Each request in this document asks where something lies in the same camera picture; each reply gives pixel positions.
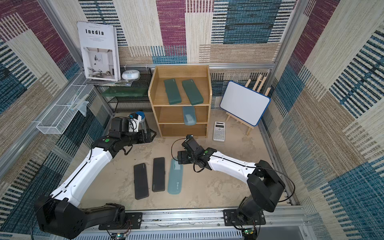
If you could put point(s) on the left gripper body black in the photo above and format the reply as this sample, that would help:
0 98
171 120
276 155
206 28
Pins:
132 137

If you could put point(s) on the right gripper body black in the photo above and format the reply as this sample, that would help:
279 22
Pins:
182 157

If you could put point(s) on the light blue pencil case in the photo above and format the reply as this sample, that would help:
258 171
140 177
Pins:
175 178
189 115

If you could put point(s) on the black pencil case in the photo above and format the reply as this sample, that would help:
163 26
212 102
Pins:
158 182
141 181

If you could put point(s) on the dark green pencil case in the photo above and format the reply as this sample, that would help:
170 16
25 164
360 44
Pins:
172 91
193 93

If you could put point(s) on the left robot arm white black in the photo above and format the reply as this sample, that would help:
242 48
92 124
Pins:
59 213

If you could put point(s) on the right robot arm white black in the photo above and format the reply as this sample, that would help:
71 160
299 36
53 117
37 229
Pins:
265 185

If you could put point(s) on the wooden three-tier shelf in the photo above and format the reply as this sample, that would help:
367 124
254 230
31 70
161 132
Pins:
170 118

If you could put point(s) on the blue-lid metal canister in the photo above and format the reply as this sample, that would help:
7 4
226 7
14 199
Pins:
143 124

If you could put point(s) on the white calculator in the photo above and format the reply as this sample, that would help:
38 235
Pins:
219 132

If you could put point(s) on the green tray on rack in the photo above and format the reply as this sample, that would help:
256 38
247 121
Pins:
125 92

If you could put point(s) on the white round device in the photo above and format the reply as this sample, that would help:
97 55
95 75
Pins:
131 75

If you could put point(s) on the wooden easel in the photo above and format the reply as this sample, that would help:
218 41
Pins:
257 87

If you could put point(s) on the blue-framed whiteboard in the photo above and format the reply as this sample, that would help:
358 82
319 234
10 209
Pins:
244 103

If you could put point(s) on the Inedia magazine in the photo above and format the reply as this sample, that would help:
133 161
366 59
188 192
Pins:
99 48

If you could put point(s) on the black wire rack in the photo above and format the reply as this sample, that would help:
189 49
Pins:
129 104

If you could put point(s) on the white wire basket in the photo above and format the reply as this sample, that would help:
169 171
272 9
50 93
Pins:
58 118

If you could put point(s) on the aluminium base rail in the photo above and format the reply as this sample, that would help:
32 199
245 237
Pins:
285 223

